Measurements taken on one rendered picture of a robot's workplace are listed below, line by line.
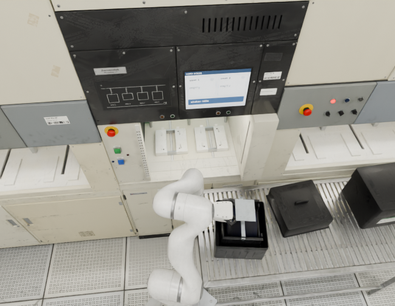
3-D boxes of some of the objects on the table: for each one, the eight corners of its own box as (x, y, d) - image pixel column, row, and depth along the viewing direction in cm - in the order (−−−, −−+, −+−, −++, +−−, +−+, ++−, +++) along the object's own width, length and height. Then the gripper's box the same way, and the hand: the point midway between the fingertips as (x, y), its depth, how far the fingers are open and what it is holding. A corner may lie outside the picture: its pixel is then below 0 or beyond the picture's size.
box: (360, 230, 181) (381, 210, 161) (339, 189, 198) (355, 167, 178) (404, 223, 184) (429, 203, 164) (379, 183, 201) (400, 161, 181)
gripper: (210, 223, 147) (247, 224, 147) (211, 192, 158) (245, 193, 157) (209, 229, 153) (245, 231, 153) (210, 199, 164) (243, 200, 163)
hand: (242, 212), depth 155 cm, fingers open, 6 cm apart
